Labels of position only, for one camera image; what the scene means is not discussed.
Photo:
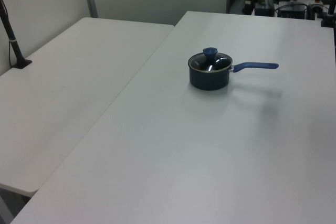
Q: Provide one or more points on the glass lid with blue knob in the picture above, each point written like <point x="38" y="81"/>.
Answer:
<point x="209" y="52"/>

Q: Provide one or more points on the black computer box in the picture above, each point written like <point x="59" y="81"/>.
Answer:
<point x="291" y="11"/>

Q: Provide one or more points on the black camera stand pole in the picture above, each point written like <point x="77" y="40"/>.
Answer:
<point x="16" y="48"/>

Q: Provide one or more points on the black camera stand clamp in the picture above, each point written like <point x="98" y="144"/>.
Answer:
<point x="328" y="20"/>

